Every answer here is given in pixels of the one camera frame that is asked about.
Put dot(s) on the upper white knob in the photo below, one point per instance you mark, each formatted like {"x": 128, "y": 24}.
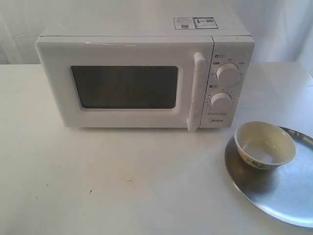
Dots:
{"x": 228, "y": 72}

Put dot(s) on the round metal tray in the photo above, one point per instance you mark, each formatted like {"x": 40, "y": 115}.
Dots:
{"x": 285, "y": 193}

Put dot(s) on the white microwave oven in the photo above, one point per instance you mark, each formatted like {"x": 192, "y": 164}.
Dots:
{"x": 144, "y": 78}

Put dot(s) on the white knob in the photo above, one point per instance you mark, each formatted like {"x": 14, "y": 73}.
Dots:
{"x": 228, "y": 72}
{"x": 221, "y": 101}

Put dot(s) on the cream ceramic bowl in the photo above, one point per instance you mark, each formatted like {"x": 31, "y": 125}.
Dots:
{"x": 263, "y": 145}

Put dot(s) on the lower white knob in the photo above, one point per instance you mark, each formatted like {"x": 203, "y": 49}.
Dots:
{"x": 221, "y": 101}

